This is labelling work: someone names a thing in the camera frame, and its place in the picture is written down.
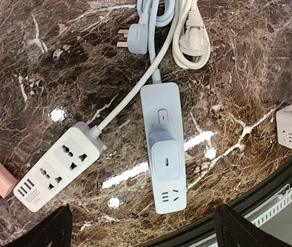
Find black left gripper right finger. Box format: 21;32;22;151
214;204;290;247

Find white power cable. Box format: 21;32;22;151
89;0;211;134

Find light blue power strip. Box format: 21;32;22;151
140;82;187;215

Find pink USB charger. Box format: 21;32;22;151
0;163;18;198

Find white power strip with USB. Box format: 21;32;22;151
13;121;105;213

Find white slotted cable duct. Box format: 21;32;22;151
244;184;292;227

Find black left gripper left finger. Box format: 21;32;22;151
6;204;73;246

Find light blue USB charger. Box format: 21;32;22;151
149;130;180;181

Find black frame rail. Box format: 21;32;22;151
140;158;292;246

